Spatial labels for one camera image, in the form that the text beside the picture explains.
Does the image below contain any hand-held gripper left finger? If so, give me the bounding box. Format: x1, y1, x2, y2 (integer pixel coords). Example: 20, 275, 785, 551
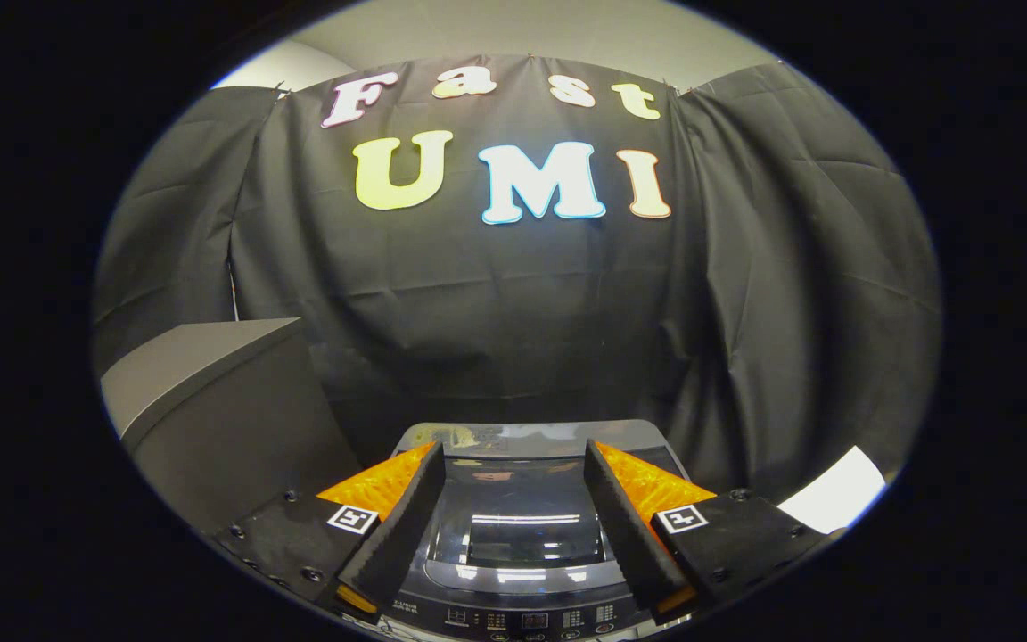
215, 440, 448, 625

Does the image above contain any grey washing machine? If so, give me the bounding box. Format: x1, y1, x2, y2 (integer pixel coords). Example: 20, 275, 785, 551
371, 421, 703, 642

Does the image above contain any dark washing machine lid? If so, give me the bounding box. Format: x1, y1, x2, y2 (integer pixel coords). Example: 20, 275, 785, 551
389, 421, 691, 594

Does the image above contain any white paper sheet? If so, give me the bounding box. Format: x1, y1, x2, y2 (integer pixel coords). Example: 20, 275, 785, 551
776, 445, 888, 535

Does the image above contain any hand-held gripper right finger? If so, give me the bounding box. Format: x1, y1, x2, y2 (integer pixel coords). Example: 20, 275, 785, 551
583, 439, 837, 627

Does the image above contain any black backdrop cloth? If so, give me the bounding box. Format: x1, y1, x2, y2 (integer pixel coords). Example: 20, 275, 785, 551
93, 55, 943, 505

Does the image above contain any grey cabinet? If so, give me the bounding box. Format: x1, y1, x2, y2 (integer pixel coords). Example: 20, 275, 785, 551
101, 317, 364, 538

